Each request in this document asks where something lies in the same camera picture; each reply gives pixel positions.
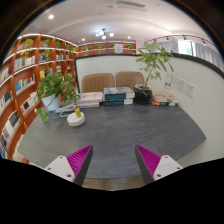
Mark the thick book with dark cover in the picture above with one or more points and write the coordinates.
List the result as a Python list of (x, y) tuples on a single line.
[(118, 92)]

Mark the ceiling air vent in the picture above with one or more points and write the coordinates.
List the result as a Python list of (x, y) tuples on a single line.
[(131, 4)]

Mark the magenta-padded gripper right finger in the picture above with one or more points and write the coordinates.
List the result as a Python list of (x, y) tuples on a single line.
[(163, 166)]

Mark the tan leather chair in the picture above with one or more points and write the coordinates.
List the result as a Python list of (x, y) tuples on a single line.
[(129, 80), (98, 82)]

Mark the black track light rail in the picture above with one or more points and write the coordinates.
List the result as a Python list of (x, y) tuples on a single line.
[(180, 35)]

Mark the white wall socket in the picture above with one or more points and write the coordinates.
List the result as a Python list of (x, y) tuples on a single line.
[(190, 90), (181, 84)]

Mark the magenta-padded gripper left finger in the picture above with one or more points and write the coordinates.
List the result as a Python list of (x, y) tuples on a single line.
[(63, 166)]

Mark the dark blue-spined book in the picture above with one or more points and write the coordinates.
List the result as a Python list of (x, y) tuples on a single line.
[(117, 102)]

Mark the thick white book with face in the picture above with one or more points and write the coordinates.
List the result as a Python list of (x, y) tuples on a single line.
[(90, 97)]

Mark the yellow charger block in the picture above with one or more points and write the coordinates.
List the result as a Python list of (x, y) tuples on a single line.
[(78, 112)]

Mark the thin white book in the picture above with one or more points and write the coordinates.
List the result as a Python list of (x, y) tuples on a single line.
[(87, 104)]

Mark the wooden bookshelf unit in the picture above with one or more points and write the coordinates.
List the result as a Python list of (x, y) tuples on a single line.
[(20, 83)]

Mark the white curtains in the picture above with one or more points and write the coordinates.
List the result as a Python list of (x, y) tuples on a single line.
[(208, 53)]

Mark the round white power strip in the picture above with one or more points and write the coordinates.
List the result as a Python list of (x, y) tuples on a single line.
[(75, 121)]

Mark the cluster ceiling lamp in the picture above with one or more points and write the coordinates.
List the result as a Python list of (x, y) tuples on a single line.
[(104, 34)]

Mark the tall plant in black pot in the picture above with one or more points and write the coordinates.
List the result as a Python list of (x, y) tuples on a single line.
[(143, 95)]

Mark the pothos plant in white pot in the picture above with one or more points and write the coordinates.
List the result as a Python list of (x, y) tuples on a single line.
[(55, 86)]

